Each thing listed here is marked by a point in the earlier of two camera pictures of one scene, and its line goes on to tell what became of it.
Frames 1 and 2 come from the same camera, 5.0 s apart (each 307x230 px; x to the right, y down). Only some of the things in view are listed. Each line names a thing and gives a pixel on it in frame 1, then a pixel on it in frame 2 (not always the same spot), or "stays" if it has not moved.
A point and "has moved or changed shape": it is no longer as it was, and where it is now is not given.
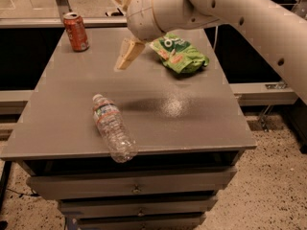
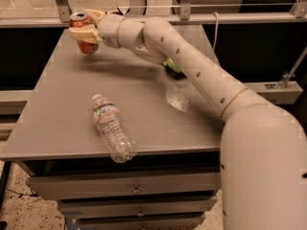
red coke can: x=77 y=32 has moved or changed shape
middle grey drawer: x=120 y=207 stays
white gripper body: x=140 y=16 -> x=107 y=28
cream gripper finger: x=123 y=0 -> x=96 y=15
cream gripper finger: x=129 y=52 -> x=86 y=34
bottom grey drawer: x=140 y=221 stays
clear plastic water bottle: x=123 y=145 stays
